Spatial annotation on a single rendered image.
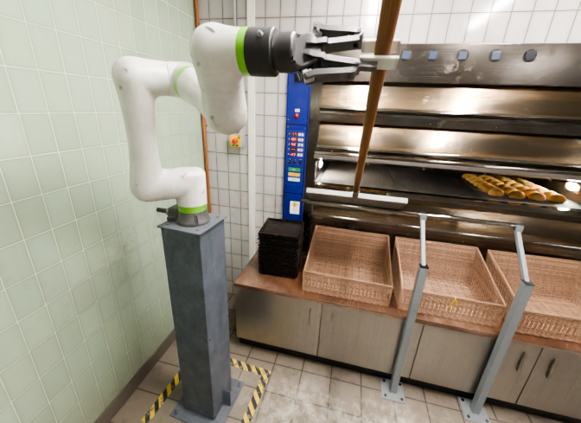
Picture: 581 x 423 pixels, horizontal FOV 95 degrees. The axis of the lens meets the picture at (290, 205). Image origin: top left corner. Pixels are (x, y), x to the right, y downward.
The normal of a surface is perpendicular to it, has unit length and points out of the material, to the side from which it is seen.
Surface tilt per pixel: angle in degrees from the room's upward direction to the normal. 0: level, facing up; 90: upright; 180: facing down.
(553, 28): 90
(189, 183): 88
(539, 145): 70
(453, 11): 90
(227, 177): 90
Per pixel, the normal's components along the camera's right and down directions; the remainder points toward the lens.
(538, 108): -0.21, -0.01
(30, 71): 0.97, 0.12
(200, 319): -0.30, 0.32
